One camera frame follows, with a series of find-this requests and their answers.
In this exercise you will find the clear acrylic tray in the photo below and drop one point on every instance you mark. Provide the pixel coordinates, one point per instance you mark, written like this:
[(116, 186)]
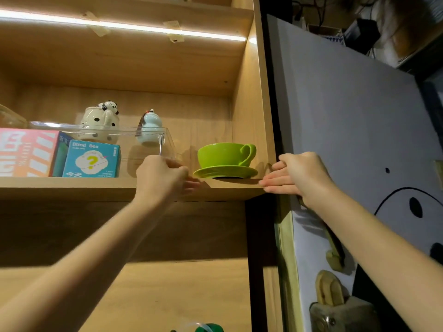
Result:
[(124, 128)]

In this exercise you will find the person's right forearm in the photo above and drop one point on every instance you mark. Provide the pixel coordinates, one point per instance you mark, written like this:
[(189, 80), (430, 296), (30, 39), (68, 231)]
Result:
[(380, 245)]

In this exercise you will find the piece of clear tape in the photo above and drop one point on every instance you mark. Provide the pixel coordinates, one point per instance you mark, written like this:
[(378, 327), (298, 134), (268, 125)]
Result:
[(174, 37), (98, 31)]

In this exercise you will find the white door with black drawing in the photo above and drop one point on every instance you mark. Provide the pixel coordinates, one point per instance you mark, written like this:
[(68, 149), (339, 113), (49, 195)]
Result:
[(346, 117)]

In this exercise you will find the clear glass jar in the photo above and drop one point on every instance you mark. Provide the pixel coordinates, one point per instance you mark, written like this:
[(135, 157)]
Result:
[(10, 119)]

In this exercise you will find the pink striped box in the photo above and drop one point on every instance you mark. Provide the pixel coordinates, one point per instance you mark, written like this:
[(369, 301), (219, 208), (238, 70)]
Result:
[(24, 152)]

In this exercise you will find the brass door lock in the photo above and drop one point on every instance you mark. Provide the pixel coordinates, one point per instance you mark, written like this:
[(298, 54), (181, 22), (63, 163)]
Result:
[(346, 318)]

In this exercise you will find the black box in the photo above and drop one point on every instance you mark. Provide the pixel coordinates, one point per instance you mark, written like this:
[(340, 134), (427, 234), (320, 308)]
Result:
[(363, 34)]

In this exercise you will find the person's left forearm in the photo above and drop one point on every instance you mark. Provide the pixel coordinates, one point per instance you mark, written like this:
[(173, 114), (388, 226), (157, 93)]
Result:
[(69, 273)]

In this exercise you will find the green saucer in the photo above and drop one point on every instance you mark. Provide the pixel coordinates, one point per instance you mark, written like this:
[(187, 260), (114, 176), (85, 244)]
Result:
[(225, 171)]

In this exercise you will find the light blue gourd figurine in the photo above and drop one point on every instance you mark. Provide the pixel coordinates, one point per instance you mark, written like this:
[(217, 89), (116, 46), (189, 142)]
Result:
[(149, 129)]

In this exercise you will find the spotted dog ceramic figurine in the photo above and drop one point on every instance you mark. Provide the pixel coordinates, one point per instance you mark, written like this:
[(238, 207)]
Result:
[(97, 122)]

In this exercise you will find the LED light strip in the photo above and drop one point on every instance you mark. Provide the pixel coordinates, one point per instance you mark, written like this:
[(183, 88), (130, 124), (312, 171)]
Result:
[(138, 27)]

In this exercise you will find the person's left hand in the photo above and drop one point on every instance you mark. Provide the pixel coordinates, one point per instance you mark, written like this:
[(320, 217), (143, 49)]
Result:
[(162, 179)]

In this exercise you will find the person's right hand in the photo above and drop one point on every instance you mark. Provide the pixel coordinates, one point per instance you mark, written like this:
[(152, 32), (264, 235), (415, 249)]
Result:
[(301, 176)]

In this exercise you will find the beige latch lever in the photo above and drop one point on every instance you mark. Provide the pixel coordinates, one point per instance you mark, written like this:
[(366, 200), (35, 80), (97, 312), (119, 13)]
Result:
[(328, 288)]

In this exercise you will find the teal box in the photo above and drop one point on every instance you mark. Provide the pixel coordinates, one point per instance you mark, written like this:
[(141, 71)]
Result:
[(90, 159)]

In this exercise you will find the green cup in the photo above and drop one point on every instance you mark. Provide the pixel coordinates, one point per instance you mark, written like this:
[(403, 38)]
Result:
[(221, 155)]

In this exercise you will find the large clear water bottle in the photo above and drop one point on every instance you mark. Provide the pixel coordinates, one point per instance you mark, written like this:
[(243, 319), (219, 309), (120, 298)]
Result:
[(207, 329)]

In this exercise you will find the pale green door frame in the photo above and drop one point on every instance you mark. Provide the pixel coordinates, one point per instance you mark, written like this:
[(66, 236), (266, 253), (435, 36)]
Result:
[(289, 273)]

